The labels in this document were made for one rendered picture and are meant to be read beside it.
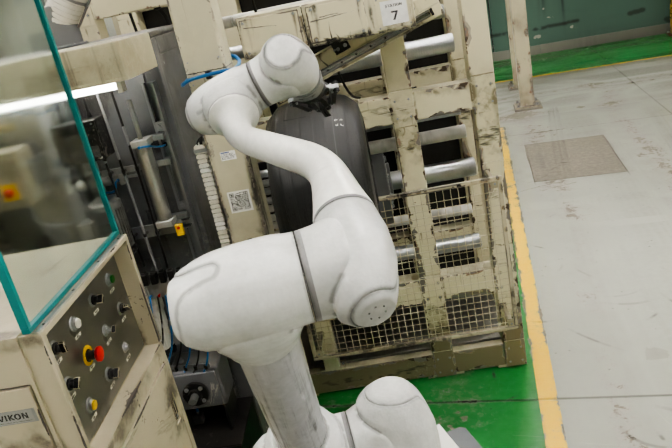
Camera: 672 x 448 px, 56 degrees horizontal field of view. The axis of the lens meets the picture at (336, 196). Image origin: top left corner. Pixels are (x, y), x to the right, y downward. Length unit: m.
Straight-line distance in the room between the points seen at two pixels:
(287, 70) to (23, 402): 0.93
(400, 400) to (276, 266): 0.59
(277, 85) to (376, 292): 0.59
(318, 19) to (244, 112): 1.00
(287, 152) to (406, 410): 0.58
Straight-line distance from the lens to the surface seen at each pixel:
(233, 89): 1.28
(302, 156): 1.06
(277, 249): 0.84
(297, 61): 1.24
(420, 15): 2.36
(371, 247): 0.84
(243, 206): 2.11
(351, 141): 1.88
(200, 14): 2.00
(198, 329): 0.86
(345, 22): 2.21
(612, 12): 11.39
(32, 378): 1.57
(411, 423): 1.35
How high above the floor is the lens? 1.85
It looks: 19 degrees down
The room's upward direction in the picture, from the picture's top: 12 degrees counter-clockwise
